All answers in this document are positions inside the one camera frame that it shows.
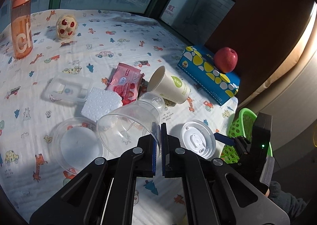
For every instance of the green plastic basket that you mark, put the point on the green plastic basket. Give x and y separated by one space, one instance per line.
240 127

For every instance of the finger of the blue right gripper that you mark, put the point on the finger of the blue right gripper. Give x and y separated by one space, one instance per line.
224 139

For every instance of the pink snack wrapper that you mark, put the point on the pink snack wrapper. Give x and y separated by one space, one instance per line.
126 83

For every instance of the blue yellow tissue box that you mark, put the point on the blue yellow tissue box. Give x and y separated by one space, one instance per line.
197 62

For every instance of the white plastic cup lid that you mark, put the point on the white plastic cup lid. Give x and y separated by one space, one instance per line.
198 138

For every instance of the small clear plastic tray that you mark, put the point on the small clear plastic tray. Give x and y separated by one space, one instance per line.
67 88

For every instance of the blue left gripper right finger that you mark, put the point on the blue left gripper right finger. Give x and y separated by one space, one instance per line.
164 149

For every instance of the white styrofoam block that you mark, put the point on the white styrofoam block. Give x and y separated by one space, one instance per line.
99 103

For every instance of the white paper cup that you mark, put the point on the white paper cup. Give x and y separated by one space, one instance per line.
168 86

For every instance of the clear plastic cup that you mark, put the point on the clear plastic cup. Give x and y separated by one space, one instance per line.
120 129

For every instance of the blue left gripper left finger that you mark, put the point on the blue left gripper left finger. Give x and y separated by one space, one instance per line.
154 150

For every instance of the orange water bottle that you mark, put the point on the orange water bottle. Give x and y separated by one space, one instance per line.
21 28

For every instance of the red apple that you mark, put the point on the red apple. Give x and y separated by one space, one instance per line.
225 59

